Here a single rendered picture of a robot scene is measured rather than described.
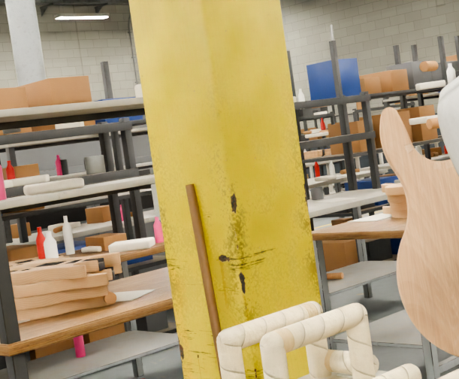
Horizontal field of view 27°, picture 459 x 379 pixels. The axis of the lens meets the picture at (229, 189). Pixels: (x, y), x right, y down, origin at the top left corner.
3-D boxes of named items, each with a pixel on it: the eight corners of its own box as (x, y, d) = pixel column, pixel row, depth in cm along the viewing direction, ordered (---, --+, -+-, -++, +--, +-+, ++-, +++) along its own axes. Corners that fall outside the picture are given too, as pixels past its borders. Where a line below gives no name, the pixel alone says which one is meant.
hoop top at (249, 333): (312, 319, 139) (309, 298, 139) (328, 320, 137) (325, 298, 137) (212, 354, 126) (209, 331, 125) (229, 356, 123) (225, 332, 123)
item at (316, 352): (319, 371, 140) (310, 309, 139) (336, 373, 137) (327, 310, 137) (305, 377, 137) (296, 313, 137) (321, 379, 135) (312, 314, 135)
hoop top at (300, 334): (355, 322, 133) (352, 300, 133) (373, 323, 131) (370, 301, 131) (256, 359, 120) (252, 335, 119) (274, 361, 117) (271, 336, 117)
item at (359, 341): (362, 376, 134) (354, 311, 133) (380, 378, 131) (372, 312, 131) (348, 383, 131) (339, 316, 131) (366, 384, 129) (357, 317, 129)
